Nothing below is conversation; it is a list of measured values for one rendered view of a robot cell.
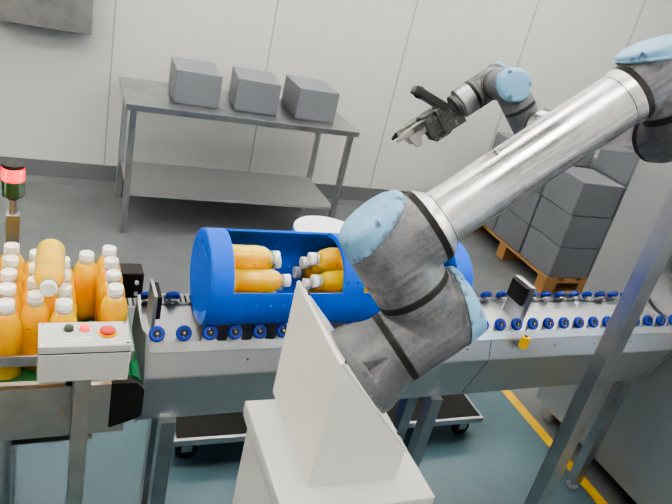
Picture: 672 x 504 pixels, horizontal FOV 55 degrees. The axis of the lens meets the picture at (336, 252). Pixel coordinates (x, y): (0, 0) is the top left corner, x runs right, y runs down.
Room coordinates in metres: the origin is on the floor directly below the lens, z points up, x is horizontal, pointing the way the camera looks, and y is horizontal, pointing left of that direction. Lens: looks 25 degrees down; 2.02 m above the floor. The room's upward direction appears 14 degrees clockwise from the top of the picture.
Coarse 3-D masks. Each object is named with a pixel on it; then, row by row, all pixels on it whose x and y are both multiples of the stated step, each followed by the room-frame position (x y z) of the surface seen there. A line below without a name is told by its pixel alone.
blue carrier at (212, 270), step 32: (192, 256) 1.75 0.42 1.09; (224, 256) 1.58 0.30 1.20; (288, 256) 1.91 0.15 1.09; (192, 288) 1.70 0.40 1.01; (224, 288) 1.54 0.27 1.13; (288, 288) 1.88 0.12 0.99; (352, 288) 1.72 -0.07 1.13; (224, 320) 1.56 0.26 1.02; (256, 320) 1.61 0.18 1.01; (352, 320) 1.77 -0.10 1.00
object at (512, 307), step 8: (512, 280) 2.23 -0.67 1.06; (520, 280) 2.21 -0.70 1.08; (512, 288) 2.21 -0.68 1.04; (520, 288) 2.18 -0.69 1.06; (528, 288) 2.16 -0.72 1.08; (512, 296) 2.20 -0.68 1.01; (520, 296) 2.17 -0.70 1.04; (528, 296) 2.16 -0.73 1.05; (504, 304) 2.24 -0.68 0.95; (512, 304) 2.21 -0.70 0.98; (520, 304) 2.16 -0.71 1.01; (528, 304) 2.16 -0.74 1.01; (512, 312) 2.20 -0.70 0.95; (520, 312) 2.16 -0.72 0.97
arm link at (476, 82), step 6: (492, 66) 1.94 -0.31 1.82; (498, 66) 1.93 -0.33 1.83; (504, 66) 1.93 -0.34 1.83; (480, 72) 1.94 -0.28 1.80; (486, 72) 1.91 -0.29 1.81; (474, 78) 1.92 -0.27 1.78; (480, 78) 1.91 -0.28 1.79; (468, 84) 1.91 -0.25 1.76; (474, 84) 1.90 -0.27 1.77; (480, 84) 1.90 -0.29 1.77; (474, 90) 1.89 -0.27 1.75; (480, 90) 1.89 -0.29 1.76; (480, 96) 1.89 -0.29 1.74; (486, 96) 1.89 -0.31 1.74; (480, 102) 1.89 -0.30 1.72; (486, 102) 1.91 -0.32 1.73; (480, 108) 1.92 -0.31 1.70
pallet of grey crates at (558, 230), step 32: (608, 160) 5.00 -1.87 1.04; (544, 192) 4.91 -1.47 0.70; (576, 192) 4.62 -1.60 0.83; (608, 192) 4.69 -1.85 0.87; (512, 224) 5.11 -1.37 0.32; (544, 224) 4.80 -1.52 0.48; (576, 224) 4.62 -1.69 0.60; (608, 224) 4.77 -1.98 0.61; (512, 256) 5.12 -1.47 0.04; (544, 256) 4.69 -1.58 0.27; (576, 256) 4.67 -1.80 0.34; (544, 288) 4.59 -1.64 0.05; (576, 288) 4.73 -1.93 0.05
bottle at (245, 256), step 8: (240, 248) 1.68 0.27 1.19; (248, 248) 1.69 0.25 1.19; (256, 248) 1.70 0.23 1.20; (264, 248) 1.72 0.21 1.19; (240, 256) 1.66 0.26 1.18; (248, 256) 1.67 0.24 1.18; (256, 256) 1.68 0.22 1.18; (264, 256) 1.70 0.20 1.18; (272, 256) 1.72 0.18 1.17; (240, 264) 1.66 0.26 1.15; (248, 264) 1.67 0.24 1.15; (256, 264) 1.68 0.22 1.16; (264, 264) 1.70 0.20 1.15
